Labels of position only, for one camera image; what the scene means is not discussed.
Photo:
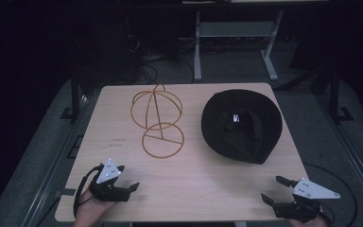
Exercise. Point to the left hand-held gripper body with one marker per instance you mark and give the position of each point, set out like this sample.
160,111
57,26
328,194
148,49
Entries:
107,176

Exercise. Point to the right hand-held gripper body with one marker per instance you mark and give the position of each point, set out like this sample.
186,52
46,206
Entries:
308,197

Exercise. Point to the black bucket hat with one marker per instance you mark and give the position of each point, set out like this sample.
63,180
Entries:
255,104

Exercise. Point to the person's right hand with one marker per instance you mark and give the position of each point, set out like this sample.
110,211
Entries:
308,223

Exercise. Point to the person's left hand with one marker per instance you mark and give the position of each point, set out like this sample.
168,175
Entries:
91,209

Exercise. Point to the grey metal stand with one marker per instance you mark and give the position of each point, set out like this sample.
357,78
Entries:
233,29

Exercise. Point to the grey metal floor rail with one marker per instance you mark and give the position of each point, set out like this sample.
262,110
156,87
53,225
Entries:
353,157
48,176

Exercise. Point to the black metal frame post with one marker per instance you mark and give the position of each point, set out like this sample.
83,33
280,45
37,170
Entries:
74,94
334,94

